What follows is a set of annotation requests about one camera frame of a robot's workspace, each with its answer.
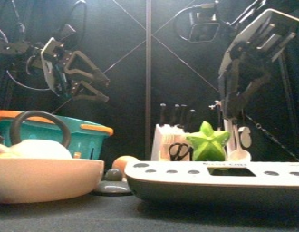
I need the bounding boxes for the black looped camera cable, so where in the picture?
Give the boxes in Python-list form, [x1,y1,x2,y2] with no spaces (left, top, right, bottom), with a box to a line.
[172,3,218,43]

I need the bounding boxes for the white toy ladle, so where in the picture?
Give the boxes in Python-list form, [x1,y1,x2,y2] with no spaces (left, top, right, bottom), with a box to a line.
[227,121,254,163]

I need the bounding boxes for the grey pot lid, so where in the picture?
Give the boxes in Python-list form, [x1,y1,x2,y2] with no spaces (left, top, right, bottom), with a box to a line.
[94,168,135,196]

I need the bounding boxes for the white kettle grey handle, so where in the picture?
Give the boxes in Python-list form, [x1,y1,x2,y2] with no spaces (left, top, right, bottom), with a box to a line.
[0,110,74,160]

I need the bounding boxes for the white knife block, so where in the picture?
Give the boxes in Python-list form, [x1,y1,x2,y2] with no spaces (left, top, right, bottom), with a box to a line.
[150,123,195,162]

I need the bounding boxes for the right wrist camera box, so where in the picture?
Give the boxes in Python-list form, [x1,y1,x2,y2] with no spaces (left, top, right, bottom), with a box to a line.
[188,11,223,44]

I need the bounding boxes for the large white bowl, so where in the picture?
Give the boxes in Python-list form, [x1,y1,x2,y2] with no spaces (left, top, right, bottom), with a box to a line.
[0,157,106,204]

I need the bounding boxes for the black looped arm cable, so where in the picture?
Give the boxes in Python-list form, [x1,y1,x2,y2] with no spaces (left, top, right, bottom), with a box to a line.
[6,55,52,92]

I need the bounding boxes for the white round toy utensil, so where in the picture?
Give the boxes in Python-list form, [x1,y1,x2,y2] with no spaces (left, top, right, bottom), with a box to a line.
[238,126,254,150]

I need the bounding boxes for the green toy star fruit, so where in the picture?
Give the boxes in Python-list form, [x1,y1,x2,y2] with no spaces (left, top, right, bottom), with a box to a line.
[186,121,232,162]

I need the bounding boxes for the orange toy ball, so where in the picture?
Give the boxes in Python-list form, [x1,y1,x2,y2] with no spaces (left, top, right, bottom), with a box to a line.
[111,155,140,175]

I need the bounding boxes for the black knife handle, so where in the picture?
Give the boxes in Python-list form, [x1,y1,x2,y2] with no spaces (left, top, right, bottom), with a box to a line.
[159,102,168,127]
[179,104,188,129]
[188,109,198,131]
[172,103,182,127]

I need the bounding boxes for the white toy induction stove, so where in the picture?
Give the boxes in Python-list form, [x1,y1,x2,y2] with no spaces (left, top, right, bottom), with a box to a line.
[124,160,299,210]

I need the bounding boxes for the teal basket orange handles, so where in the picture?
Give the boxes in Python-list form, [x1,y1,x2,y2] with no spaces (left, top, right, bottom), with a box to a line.
[0,110,115,160]

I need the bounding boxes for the grey vertical frame pole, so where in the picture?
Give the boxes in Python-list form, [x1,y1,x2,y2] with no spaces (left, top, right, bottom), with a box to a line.
[144,0,154,161]

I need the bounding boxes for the black toy scissors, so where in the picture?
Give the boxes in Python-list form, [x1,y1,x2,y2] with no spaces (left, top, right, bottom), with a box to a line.
[167,142,194,162]

